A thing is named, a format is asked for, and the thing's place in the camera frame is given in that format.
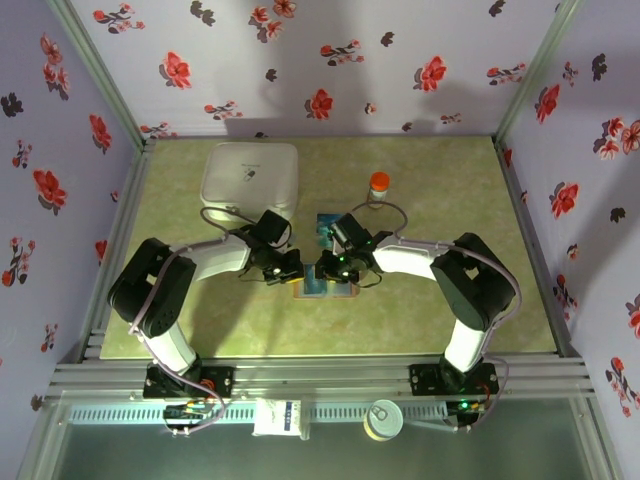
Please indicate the teal chip card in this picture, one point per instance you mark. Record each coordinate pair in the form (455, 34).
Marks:
(324, 227)

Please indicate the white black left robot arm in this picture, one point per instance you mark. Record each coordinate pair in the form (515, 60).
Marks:
(150, 295)

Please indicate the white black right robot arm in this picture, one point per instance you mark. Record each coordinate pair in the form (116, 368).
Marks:
(475, 285)

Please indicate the orange capped vitamin bottle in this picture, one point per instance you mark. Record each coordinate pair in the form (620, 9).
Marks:
(379, 187)

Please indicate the white square medicine box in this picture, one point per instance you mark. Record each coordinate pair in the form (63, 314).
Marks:
(250, 175)

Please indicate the silver tin can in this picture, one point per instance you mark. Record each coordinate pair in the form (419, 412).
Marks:
(382, 419)

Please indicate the small circuit board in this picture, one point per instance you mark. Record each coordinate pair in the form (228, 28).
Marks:
(467, 410)
(187, 415)

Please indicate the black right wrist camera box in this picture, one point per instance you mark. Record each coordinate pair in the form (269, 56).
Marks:
(350, 232)

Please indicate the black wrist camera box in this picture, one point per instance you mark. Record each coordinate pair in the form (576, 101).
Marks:
(272, 229)
(350, 232)

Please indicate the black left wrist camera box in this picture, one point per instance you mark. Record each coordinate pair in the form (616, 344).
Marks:
(272, 229)

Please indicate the aluminium profile frame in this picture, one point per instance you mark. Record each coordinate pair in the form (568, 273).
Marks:
(320, 372)

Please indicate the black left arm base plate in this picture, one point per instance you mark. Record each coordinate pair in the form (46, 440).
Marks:
(222, 380)

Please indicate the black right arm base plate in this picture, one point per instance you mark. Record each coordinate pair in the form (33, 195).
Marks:
(425, 377)

